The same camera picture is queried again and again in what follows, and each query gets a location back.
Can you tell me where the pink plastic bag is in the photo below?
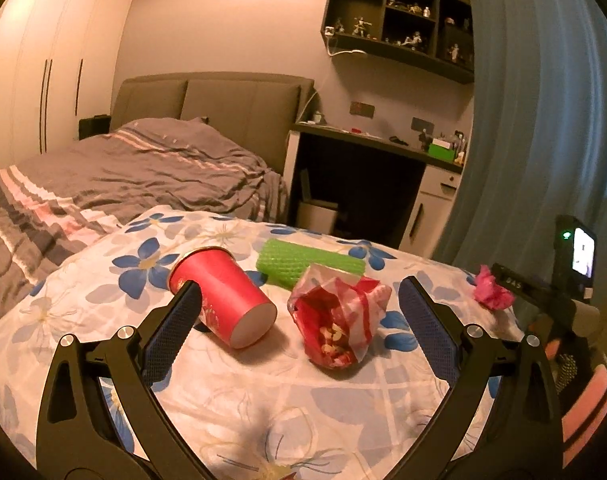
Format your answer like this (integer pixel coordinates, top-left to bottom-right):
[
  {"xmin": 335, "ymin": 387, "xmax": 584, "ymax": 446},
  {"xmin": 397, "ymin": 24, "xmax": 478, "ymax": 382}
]
[{"xmin": 473, "ymin": 264, "xmax": 515, "ymax": 311}]

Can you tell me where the red white snack bag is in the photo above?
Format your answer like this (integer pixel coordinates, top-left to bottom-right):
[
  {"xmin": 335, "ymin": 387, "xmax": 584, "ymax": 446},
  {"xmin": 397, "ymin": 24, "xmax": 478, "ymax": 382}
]
[{"xmin": 287, "ymin": 263, "xmax": 392, "ymax": 370}]

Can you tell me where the red paper cup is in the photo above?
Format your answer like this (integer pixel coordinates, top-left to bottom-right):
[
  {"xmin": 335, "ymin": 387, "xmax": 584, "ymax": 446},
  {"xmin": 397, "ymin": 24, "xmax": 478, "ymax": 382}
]
[{"xmin": 166, "ymin": 246, "xmax": 277, "ymax": 349}]

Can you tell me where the green foam roll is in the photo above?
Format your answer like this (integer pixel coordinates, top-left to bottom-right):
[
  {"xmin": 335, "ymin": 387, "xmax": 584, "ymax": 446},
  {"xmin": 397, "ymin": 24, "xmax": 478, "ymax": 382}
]
[{"xmin": 256, "ymin": 238, "xmax": 365, "ymax": 289}]

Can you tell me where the brown trash bin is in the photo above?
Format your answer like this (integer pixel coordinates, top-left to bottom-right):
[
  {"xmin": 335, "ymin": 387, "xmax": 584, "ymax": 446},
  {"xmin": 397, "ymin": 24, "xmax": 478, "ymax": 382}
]
[{"xmin": 561, "ymin": 351, "xmax": 607, "ymax": 469}]

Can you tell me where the blue curtain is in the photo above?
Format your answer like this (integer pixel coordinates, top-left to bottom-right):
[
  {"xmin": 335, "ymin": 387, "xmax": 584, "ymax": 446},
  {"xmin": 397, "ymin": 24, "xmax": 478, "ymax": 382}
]
[{"xmin": 433, "ymin": 0, "xmax": 607, "ymax": 322}]

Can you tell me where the white drawer cabinet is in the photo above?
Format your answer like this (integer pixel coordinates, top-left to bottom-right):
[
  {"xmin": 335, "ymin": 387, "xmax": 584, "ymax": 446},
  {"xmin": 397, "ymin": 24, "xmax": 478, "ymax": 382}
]
[{"xmin": 399, "ymin": 165, "xmax": 461, "ymax": 258}]

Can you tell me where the green box on desk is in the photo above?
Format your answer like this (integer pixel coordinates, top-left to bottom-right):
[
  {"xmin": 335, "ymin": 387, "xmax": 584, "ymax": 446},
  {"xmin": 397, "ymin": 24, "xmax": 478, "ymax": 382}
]
[{"xmin": 428, "ymin": 139, "xmax": 456, "ymax": 162}]

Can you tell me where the floral bed sheet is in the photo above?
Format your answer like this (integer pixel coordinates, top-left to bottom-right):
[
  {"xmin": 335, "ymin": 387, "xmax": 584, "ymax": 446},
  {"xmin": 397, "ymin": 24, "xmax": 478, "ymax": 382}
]
[{"xmin": 0, "ymin": 206, "xmax": 521, "ymax": 479}]

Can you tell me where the dark desk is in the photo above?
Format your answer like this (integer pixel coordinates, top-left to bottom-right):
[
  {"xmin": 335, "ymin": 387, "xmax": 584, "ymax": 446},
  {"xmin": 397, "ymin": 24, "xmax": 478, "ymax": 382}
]
[{"xmin": 284, "ymin": 122, "xmax": 463, "ymax": 248}]

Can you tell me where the grey striped blanket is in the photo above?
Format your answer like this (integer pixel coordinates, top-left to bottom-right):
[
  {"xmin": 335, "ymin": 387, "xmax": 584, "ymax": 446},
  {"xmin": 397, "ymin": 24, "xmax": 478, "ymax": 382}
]
[{"xmin": 0, "ymin": 118, "xmax": 287, "ymax": 319}]

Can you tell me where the small white bin under desk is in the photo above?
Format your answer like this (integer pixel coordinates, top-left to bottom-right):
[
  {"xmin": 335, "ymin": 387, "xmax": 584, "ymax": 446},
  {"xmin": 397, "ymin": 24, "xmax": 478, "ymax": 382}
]
[{"xmin": 297, "ymin": 169, "xmax": 338, "ymax": 234}]

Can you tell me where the black nightstand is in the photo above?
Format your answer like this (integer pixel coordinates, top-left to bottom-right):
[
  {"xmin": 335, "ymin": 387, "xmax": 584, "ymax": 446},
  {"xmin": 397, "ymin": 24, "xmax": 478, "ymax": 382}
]
[{"xmin": 78, "ymin": 114, "xmax": 111, "ymax": 140}]

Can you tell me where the grey upholstered headboard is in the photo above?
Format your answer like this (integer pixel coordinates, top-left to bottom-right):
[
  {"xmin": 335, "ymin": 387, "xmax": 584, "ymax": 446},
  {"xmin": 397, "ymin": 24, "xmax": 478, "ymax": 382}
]
[{"xmin": 110, "ymin": 72, "xmax": 314, "ymax": 172}]

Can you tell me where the white wardrobe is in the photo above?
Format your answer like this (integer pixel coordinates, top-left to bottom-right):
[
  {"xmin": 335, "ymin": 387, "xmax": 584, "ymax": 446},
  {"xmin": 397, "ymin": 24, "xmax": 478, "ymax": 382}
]
[{"xmin": 0, "ymin": 0, "xmax": 132, "ymax": 168}]

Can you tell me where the dark wall shelf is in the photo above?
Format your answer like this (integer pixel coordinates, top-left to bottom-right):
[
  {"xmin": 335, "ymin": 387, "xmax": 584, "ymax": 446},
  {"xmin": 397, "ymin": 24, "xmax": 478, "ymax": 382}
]
[{"xmin": 321, "ymin": 0, "xmax": 475, "ymax": 84}]

